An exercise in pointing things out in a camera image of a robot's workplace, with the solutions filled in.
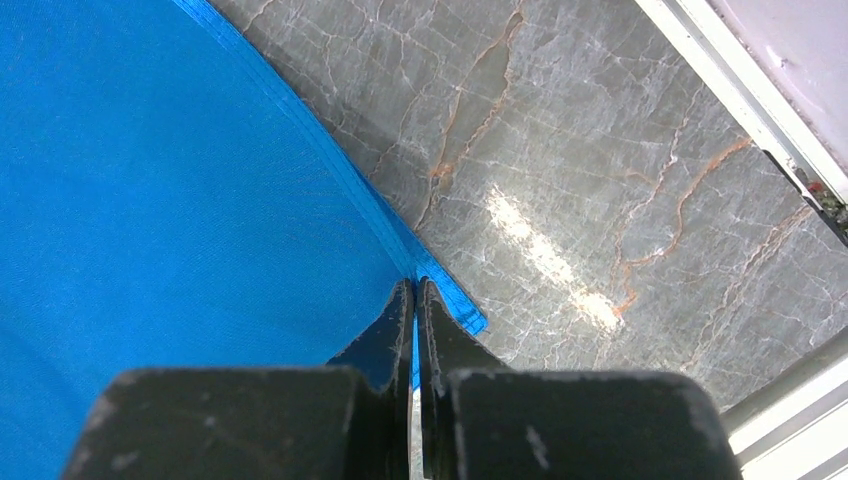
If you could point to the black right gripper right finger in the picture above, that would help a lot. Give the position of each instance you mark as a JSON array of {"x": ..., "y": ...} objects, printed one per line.
[{"x": 481, "y": 419}]

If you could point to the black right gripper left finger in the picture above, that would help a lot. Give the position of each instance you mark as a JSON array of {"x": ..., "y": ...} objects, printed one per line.
[{"x": 347, "y": 419}]

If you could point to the blue cloth napkin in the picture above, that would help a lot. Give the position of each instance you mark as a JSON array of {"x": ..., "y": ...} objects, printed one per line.
[{"x": 168, "y": 200}]

